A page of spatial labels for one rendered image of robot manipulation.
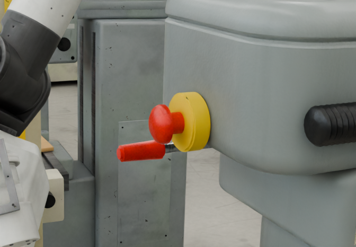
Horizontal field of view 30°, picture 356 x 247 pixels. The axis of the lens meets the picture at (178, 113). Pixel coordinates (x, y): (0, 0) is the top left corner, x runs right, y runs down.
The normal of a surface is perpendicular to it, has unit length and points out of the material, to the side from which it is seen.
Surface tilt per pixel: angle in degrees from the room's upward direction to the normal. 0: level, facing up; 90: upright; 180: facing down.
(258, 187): 90
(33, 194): 85
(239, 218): 0
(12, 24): 62
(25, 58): 82
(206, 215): 0
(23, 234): 57
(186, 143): 90
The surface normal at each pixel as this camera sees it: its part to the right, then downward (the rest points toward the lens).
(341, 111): -0.36, -0.51
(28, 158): 0.50, -0.34
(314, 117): -0.89, 0.08
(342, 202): -0.31, 0.22
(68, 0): 0.64, 0.22
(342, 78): 0.45, 0.23
